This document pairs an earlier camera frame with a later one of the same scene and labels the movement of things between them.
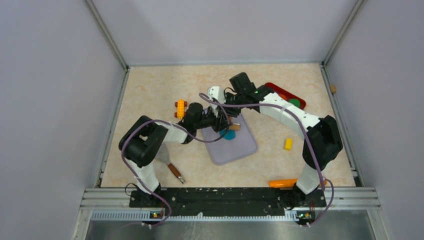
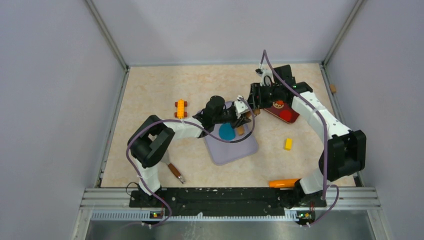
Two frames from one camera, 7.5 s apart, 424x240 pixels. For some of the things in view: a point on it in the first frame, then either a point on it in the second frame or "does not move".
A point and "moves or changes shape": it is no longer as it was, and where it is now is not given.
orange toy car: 180,105 does not move
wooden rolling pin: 235,126 moves or changes shape
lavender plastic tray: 223,150 does not move
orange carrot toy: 284,182 does not move
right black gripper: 233,114 → 256,90
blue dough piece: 230,134 does not move
